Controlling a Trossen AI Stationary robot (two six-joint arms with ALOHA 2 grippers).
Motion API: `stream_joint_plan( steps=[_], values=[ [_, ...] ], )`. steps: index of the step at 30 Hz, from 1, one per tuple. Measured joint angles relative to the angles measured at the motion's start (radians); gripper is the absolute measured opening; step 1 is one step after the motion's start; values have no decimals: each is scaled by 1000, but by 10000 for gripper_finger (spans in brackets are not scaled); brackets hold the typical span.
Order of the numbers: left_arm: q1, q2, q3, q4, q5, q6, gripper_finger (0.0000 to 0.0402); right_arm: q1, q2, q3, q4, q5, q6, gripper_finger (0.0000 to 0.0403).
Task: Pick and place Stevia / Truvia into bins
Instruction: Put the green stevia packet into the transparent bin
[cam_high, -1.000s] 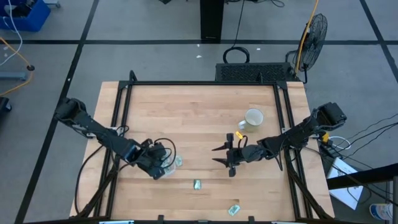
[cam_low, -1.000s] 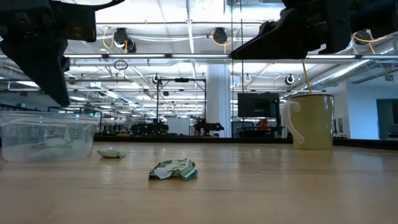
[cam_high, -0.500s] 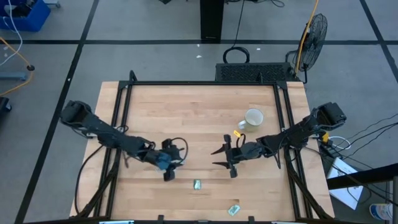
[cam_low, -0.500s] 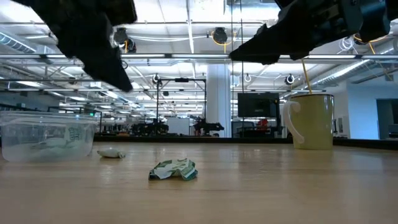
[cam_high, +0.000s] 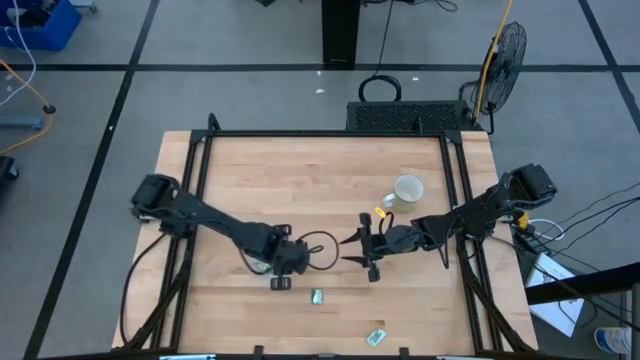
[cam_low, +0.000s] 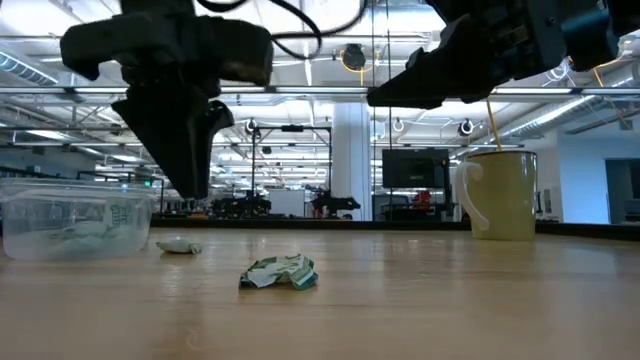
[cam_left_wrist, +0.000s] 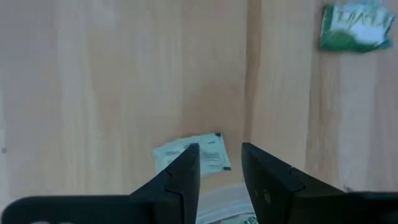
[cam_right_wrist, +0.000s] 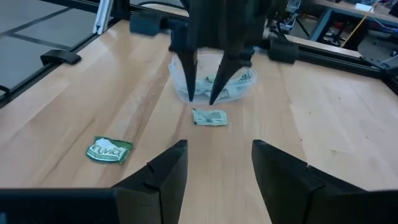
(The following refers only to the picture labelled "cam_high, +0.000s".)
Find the blue plastic bin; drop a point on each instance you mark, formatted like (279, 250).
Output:
(47, 25)

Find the pale translucent mug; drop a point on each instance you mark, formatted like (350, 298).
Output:
(409, 189)

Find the black floor fan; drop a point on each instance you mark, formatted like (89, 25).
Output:
(502, 67)

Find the clear plastic container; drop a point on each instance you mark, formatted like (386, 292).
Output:
(261, 267)

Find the green sweetener packet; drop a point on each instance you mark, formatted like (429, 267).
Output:
(317, 296)
(376, 337)

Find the yellow plug connector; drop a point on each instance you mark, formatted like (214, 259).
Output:
(523, 221)

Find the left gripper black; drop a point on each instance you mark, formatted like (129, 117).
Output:
(291, 257)

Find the black desk edge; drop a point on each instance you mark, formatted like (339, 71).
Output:
(585, 285)

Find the grey metal base leg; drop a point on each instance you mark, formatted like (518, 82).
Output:
(20, 121)

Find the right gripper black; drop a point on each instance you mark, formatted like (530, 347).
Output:
(395, 240)

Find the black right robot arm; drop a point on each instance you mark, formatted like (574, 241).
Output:
(480, 210)

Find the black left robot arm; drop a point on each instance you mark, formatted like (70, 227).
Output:
(210, 217)

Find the black upright post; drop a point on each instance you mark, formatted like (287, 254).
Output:
(341, 30)

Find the black aluminium table frame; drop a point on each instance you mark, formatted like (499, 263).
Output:
(325, 133)

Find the black caster object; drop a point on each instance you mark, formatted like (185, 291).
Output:
(6, 169)

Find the person's shoe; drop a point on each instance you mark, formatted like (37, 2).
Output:
(612, 341)

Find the white paper sheet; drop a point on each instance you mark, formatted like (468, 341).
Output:
(552, 310)

